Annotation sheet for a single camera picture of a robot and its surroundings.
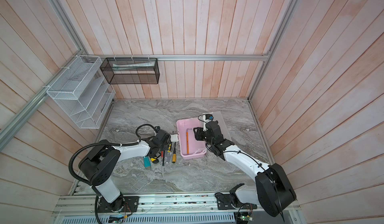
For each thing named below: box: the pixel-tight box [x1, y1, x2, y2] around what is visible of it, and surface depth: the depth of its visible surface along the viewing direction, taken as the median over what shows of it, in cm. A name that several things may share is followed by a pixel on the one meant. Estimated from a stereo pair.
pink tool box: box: [176, 117, 207, 160], surface depth 97 cm
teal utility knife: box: [143, 156, 152, 170], surface depth 90 cm
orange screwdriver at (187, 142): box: [186, 128, 193, 155], surface depth 97 cm
